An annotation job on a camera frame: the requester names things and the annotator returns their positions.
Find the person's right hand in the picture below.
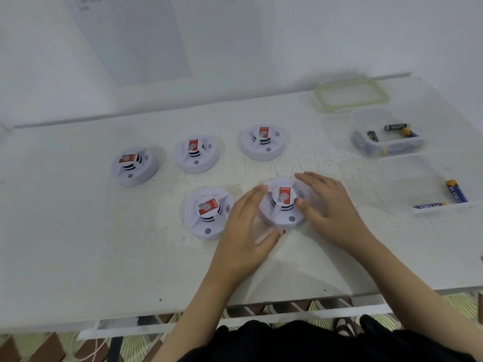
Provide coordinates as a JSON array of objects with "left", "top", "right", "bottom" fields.
[{"left": 294, "top": 171, "right": 373, "bottom": 257}]

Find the person's left hand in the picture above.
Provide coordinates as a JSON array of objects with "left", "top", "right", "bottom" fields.
[{"left": 211, "top": 185, "right": 286, "bottom": 288}]

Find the white smoke detector red label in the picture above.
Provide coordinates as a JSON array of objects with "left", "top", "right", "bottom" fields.
[
  {"left": 172, "top": 136, "right": 220, "bottom": 174},
  {"left": 111, "top": 146, "right": 159, "bottom": 187},
  {"left": 183, "top": 187, "right": 235, "bottom": 242},
  {"left": 258, "top": 177, "right": 313, "bottom": 231},
  {"left": 238, "top": 123, "right": 290, "bottom": 162}
]

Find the person's left forearm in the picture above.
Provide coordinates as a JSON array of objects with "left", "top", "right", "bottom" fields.
[{"left": 151, "top": 266, "right": 248, "bottom": 362}]

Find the person's right forearm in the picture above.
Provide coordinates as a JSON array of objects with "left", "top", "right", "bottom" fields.
[{"left": 346, "top": 234, "right": 483, "bottom": 362}]

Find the clear plastic container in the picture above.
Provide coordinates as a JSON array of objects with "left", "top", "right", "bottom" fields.
[
  {"left": 349, "top": 108, "right": 425, "bottom": 159},
  {"left": 374, "top": 153, "right": 483, "bottom": 216}
]

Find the clear container lid green rim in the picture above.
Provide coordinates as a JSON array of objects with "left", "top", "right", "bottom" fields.
[{"left": 314, "top": 77, "right": 390, "bottom": 113}]

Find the person's black clothing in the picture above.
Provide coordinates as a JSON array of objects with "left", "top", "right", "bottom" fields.
[{"left": 166, "top": 314, "right": 477, "bottom": 362}]

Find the person's foot in black sandal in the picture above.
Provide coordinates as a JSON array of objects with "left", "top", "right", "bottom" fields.
[{"left": 334, "top": 317, "right": 357, "bottom": 338}]

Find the white cable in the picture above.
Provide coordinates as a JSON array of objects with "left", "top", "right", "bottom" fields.
[{"left": 81, "top": 316, "right": 141, "bottom": 362}]

